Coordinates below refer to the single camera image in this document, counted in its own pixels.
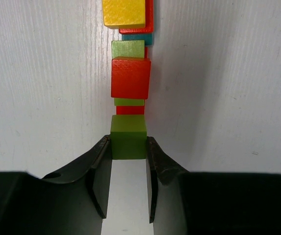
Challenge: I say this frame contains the small green cube block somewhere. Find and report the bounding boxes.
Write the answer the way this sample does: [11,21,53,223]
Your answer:
[110,115,147,160]

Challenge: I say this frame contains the green rectangular block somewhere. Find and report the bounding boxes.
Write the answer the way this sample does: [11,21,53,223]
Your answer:
[111,40,147,106]

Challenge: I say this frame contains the red arch block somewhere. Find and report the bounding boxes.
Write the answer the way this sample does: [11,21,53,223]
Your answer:
[112,44,148,115]

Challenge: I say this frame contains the teal long block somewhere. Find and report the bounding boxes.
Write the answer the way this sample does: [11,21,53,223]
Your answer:
[122,33,153,46]

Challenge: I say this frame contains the small red cube block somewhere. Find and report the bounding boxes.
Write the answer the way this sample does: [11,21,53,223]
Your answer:
[111,56,151,99]

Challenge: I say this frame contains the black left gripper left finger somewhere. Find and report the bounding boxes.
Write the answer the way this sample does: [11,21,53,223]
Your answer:
[43,135,112,235]

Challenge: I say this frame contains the yellow cube block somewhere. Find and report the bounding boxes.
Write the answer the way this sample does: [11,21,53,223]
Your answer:
[102,0,146,29]

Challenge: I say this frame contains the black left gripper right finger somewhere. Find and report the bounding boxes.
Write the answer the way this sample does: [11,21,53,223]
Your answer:
[146,137,188,235]

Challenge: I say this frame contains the red rectangular block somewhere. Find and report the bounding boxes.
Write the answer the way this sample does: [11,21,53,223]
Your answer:
[119,0,154,35]

